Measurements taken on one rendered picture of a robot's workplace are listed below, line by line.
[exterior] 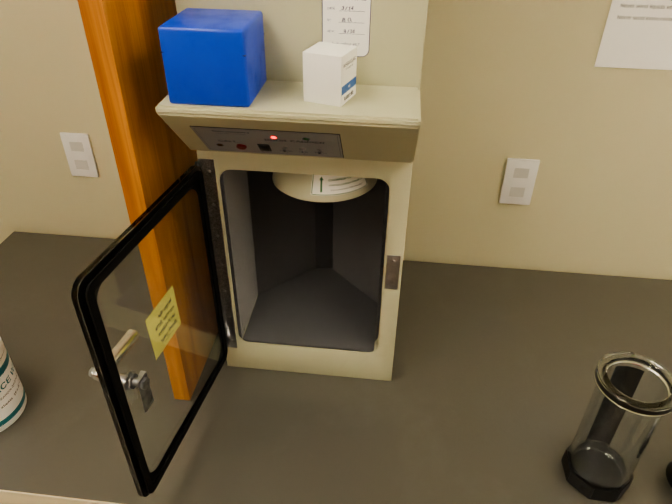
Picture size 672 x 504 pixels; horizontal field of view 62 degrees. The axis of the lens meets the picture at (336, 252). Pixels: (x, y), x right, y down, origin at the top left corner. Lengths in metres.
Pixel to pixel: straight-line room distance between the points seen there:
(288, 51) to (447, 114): 0.56
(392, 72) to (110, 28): 0.35
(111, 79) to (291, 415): 0.63
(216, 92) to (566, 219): 0.95
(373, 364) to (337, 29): 0.60
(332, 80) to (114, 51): 0.26
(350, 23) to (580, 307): 0.87
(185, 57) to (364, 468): 0.68
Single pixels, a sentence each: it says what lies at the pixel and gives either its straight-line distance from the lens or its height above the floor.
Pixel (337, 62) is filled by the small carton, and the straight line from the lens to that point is 0.68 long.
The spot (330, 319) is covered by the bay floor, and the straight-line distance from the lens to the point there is 1.11.
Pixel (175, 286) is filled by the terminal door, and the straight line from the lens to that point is 0.84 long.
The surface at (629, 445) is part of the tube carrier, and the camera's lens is 0.94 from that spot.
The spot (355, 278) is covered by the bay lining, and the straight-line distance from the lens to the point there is 1.17.
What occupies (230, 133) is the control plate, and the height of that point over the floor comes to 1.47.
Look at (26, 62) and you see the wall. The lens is 1.48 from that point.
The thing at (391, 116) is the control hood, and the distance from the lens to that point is 0.68.
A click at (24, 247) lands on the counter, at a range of 1.62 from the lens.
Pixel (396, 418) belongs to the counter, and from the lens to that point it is 1.05.
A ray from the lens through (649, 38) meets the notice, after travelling 1.29.
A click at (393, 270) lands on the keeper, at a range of 0.92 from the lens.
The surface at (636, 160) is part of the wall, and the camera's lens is 1.39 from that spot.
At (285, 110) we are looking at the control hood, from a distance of 0.69.
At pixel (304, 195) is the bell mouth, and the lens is 0.88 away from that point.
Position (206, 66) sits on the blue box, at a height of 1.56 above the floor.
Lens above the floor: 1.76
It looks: 35 degrees down
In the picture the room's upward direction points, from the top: 1 degrees clockwise
